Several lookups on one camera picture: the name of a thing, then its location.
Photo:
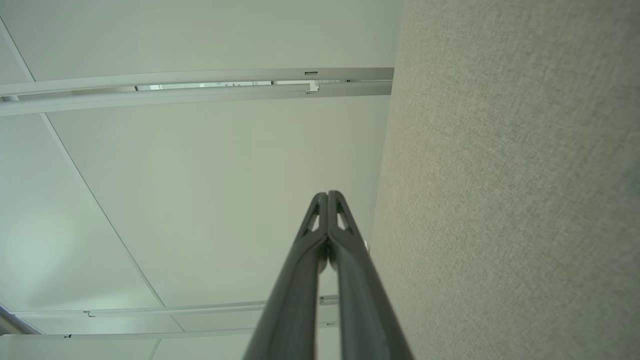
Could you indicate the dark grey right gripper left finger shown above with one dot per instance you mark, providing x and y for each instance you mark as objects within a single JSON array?
[{"x": 295, "y": 310}]

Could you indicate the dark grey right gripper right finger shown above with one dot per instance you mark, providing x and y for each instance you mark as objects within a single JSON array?
[{"x": 365, "y": 320}]

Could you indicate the grey fabric sofa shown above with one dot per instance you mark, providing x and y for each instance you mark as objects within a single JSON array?
[{"x": 500, "y": 175}]

